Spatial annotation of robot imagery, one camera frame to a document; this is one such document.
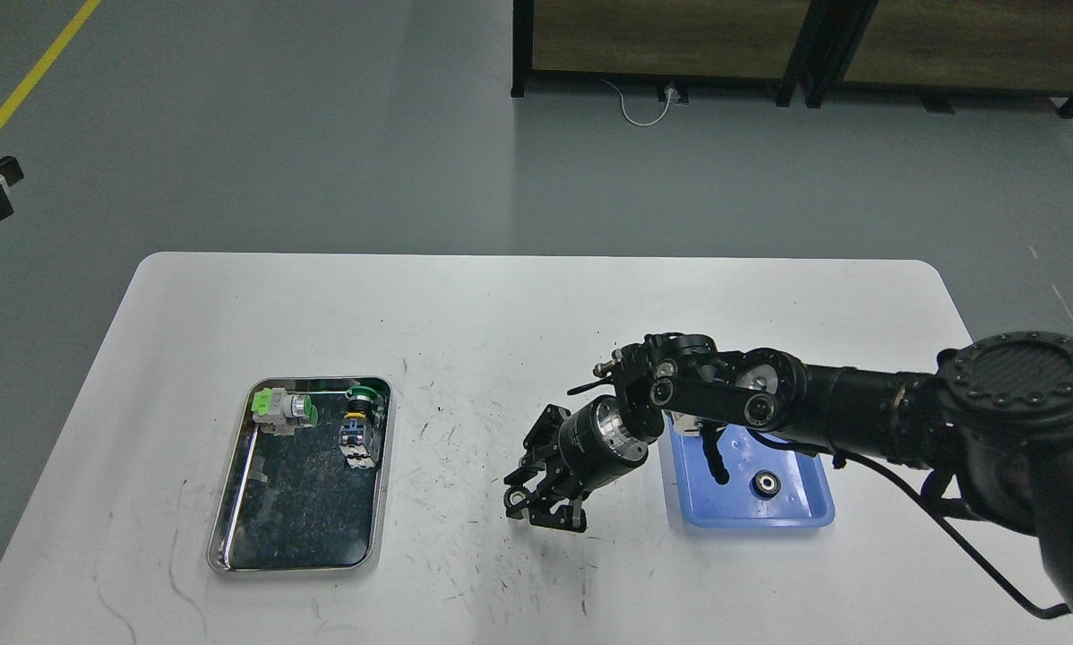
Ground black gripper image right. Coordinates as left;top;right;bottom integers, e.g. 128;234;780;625
503;395;665;534

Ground black gear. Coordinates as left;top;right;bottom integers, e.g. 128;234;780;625
751;469;782;500

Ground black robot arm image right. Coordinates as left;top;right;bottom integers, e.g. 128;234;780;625
503;331;1073;619

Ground blue plastic tray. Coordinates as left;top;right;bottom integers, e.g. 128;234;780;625
665;419;835;530

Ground silver metal tray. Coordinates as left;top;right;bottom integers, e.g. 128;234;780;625
206;375;396;574

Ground black framed wooden cabinet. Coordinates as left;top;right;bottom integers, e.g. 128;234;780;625
511;1;835;108

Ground black framed cabinet right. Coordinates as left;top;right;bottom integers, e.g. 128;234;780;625
803;1;1073;119

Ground dark green push button switch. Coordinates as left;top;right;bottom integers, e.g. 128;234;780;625
339;385;386;469

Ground light green push button switch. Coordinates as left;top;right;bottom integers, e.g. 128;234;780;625
249;389;319;436

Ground white cable on floor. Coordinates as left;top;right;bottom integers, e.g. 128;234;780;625
600;77;682;127

